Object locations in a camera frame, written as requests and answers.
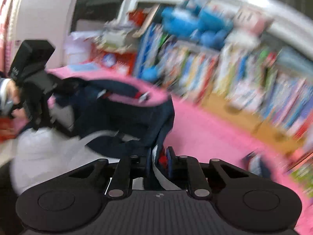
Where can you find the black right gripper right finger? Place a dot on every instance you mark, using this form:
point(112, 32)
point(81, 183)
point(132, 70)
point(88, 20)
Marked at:
point(186, 172)

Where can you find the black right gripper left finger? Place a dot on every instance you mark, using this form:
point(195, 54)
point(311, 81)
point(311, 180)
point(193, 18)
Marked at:
point(124, 172)

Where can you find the navy and white jacket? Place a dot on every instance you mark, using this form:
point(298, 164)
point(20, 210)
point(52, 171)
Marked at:
point(106, 119)

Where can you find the person's left hand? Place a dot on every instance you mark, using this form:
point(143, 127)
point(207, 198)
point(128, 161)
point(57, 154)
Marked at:
point(20, 117)

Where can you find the pink bed blanket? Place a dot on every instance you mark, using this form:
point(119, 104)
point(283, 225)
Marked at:
point(250, 192)

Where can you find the blue booklet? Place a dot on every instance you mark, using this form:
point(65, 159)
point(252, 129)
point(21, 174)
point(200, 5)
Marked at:
point(86, 67)

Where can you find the wooden drawer organizer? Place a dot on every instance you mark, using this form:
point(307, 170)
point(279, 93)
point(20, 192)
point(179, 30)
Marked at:
point(251, 123)

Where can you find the stack of papers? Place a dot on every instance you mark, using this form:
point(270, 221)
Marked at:
point(117, 37)

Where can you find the red plastic basket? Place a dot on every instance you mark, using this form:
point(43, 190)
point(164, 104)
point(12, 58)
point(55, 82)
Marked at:
point(122, 63)

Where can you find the row of books left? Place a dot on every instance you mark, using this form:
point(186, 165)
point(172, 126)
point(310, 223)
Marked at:
point(185, 69)

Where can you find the row of books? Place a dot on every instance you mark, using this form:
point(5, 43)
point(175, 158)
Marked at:
point(277, 86)
point(185, 69)

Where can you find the blue plush ball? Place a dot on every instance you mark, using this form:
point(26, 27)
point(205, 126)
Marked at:
point(150, 74)

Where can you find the row of books right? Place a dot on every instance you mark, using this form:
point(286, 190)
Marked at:
point(277, 86)

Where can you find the blue plush toy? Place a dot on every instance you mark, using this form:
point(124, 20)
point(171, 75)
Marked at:
point(195, 21)

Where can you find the pink white bunny plush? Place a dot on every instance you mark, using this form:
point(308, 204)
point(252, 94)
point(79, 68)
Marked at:
point(248, 25)

